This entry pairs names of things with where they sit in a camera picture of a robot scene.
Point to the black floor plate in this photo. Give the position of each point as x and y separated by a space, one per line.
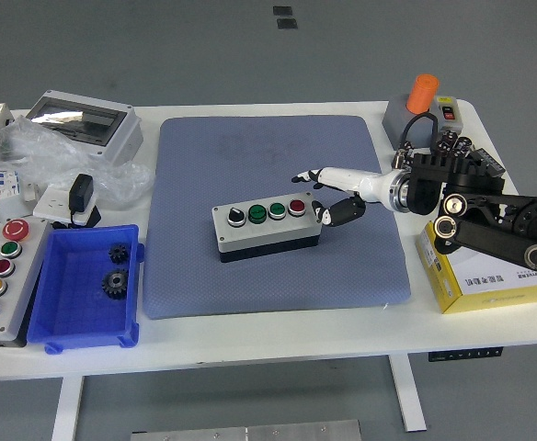
282 11
287 24

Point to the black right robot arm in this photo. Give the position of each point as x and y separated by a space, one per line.
489 239

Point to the large black bevel gear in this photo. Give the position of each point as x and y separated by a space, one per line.
115 284

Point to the black cylindrical capacitor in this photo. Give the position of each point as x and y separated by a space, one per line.
441 147
449 137
463 144

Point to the orange cylinder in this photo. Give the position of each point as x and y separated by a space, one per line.
422 94

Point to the grey switch box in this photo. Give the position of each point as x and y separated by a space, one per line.
397 119

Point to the grey five-button control box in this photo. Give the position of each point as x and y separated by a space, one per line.
15 294

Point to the grey enclosure with clear lid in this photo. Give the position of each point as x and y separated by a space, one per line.
121 138

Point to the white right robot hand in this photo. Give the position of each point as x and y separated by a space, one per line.
356 181

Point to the blue-grey table mat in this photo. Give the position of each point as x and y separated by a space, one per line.
195 257

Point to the black desk control panel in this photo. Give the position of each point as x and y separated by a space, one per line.
464 354

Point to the black power adapter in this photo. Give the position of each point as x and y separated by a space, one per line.
81 190

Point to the clear plastic bag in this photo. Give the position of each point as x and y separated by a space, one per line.
43 156

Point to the white wall socket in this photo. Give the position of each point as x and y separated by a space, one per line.
50 204

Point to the grey four-button control box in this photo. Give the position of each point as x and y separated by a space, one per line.
259 239

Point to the yellow and white carton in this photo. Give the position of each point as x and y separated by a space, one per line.
489 285

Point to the grey metal plate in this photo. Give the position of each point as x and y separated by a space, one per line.
245 432

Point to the white blue circuit breaker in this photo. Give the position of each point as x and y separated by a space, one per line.
2 184

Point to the blue plastic bin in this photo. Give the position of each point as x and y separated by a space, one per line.
66 298

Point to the white table leg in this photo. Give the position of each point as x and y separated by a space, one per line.
67 409
408 395

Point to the small black bevel gear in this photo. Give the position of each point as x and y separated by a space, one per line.
118 253

